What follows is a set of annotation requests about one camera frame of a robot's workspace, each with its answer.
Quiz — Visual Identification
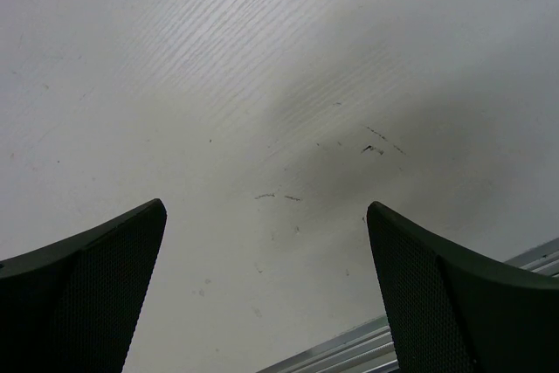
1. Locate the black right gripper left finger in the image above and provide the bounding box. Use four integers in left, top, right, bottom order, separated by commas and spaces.
1, 199, 167, 372

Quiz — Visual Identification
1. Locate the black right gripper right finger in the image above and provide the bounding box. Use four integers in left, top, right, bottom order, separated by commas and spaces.
366, 202, 558, 372

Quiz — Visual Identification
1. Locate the aluminium table edge rail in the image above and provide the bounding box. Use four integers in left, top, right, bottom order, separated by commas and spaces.
259, 238, 558, 373

